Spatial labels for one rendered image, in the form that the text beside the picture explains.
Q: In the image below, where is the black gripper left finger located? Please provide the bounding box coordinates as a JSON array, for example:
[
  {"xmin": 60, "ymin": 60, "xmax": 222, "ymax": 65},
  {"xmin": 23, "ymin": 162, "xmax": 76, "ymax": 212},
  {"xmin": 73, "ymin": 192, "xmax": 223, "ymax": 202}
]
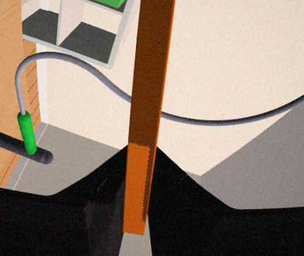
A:
[{"xmin": 0, "ymin": 145, "xmax": 128, "ymax": 256}]

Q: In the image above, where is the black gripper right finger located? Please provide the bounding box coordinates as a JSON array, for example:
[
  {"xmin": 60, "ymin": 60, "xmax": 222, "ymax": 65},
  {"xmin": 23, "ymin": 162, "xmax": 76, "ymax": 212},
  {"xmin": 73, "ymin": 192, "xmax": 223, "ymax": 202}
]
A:
[{"xmin": 147, "ymin": 147, "xmax": 304, "ymax": 256}]

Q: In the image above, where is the brown bar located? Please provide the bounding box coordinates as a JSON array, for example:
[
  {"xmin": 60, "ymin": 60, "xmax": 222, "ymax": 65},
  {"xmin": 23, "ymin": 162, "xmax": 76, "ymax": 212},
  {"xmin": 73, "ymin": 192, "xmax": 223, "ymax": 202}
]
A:
[{"xmin": 122, "ymin": 0, "xmax": 175, "ymax": 235}]

